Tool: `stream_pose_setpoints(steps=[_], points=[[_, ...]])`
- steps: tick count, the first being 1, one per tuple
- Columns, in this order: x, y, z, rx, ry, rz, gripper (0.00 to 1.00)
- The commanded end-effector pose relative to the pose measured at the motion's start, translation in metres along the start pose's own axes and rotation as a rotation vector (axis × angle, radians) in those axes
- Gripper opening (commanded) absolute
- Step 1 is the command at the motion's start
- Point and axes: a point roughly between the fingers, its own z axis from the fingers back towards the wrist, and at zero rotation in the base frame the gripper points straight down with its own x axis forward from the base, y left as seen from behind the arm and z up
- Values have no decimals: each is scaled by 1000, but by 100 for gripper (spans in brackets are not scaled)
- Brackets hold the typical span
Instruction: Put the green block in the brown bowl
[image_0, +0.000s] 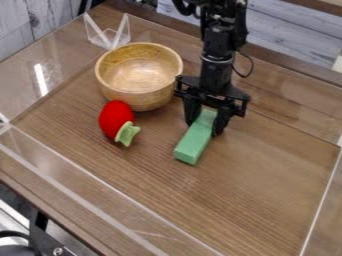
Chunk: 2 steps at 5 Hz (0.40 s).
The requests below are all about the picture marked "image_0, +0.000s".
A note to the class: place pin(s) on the red plush strawberry toy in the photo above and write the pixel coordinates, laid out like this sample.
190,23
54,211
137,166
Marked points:
117,122

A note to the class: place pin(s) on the black table frame clamp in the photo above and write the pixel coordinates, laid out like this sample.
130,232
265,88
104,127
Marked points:
41,243

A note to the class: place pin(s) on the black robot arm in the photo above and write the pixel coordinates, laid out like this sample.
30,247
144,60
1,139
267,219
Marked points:
224,31

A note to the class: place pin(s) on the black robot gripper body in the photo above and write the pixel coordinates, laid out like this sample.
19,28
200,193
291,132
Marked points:
212,87

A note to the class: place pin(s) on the clear acrylic corner bracket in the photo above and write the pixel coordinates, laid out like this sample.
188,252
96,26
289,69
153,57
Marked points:
109,38

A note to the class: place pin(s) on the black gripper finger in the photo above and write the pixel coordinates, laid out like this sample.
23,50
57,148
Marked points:
193,108
221,121

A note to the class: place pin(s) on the green rectangular block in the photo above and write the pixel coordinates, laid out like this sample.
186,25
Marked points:
197,137

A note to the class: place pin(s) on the brown wooden bowl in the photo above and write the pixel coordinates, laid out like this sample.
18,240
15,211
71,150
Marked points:
137,74

